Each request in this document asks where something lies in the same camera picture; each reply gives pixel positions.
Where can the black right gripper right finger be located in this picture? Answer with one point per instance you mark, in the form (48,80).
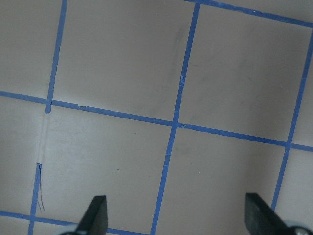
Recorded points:
(260,219)

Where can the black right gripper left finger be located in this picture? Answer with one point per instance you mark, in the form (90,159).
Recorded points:
(95,219)

